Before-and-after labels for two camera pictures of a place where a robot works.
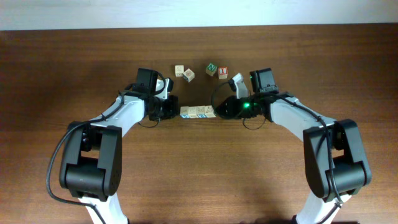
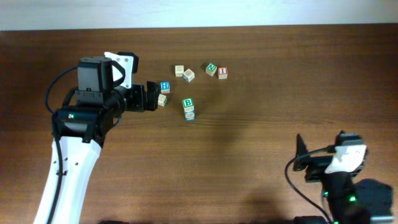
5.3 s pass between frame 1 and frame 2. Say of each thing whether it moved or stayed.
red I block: stayed
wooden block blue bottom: moved
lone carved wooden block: moved
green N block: stayed
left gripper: moved
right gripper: moved
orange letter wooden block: stayed
